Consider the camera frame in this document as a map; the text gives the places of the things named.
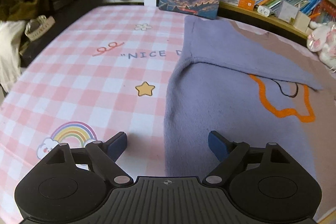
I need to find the cream small box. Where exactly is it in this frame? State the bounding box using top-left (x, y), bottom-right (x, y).
top-left (293, 11), bottom-right (311, 33)

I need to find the white pink plush bunny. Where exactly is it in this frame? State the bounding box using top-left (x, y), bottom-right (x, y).
top-left (306, 21), bottom-right (335, 73)

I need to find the white cube box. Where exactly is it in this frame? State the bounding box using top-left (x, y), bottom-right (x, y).
top-left (276, 0), bottom-right (299, 24)

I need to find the purple and mauve knit sweater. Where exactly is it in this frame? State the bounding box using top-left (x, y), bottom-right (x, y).
top-left (164, 16), bottom-right (335, 218)

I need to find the pink checkered cartoon desk mat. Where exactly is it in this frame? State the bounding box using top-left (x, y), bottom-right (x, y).
top-left (0, 5), bottom-right (336, 224)

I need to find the white cloth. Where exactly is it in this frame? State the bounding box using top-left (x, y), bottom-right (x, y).
top-left (0, 20), bottom-right (26, 93)

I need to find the orange and white flat box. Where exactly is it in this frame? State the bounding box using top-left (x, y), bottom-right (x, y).
top-left (220, 0), bottom-right (255, 11)

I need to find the white power adapter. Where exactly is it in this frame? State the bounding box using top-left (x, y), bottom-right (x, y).
top-left (257, 5), bottom-right (272, 17)

